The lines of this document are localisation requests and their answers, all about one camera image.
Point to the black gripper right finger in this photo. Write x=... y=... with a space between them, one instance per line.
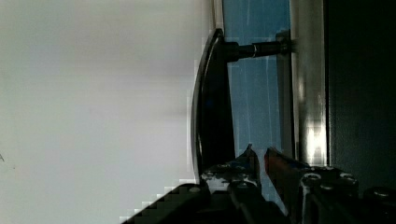
x=326 y=195

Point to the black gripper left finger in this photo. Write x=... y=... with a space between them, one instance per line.
x=228 y=193

